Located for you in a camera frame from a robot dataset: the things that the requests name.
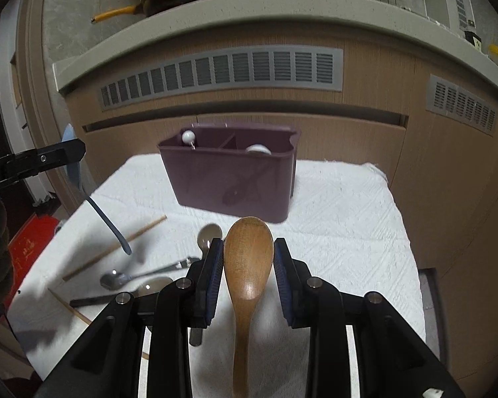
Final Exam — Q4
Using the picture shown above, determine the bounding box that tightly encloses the white louvered panel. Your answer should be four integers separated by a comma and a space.
438, 0, 479, 31

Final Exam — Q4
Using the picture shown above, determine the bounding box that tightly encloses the white textured cloth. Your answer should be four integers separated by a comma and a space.
8, 153, 426, 398

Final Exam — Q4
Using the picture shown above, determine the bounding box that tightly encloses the blue spoon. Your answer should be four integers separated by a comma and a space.
61, 123, 132, 255

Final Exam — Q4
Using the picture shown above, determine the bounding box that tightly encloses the black handled utensil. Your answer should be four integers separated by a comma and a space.
69, 294, 118, 308

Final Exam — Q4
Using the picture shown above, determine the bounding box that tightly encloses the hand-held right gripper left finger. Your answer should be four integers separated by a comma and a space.
35, 237, 225, 398

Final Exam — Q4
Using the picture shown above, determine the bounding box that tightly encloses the wooden cabinet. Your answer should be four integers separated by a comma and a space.
62, 37, 498, 382

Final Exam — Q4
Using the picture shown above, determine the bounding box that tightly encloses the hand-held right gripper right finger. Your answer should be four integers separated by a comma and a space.
273, 237, 467, 398

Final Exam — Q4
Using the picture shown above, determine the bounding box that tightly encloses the wooden chopstick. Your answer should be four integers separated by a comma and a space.
62, 216, 167, 281
47, 288, 93, 325

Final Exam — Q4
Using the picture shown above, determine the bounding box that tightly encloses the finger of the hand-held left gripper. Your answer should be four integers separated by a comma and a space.
2, 140, 86, 184

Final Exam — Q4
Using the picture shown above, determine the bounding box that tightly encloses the purple utensil holder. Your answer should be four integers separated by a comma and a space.
157, 123, 303, 222

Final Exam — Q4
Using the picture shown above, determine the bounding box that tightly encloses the beige stone counter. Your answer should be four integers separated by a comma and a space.
41, 0, 498, 104

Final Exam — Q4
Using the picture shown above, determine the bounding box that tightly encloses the metal spoon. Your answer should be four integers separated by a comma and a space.
190, 224, 223, 347
126, 276, 174, 299
100, 257, 201, 291

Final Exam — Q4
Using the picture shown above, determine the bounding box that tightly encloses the short grey vent grille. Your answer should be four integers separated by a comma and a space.
425, 75, 498, 135

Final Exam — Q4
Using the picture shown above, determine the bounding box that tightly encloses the red box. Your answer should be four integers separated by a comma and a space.
7, 215, 65, 287

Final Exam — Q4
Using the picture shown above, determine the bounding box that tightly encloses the black white small box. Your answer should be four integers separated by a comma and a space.
464, 29, 483, 50

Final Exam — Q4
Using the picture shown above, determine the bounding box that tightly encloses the long grey vent grille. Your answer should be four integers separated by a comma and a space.
97, 48, 344, 112

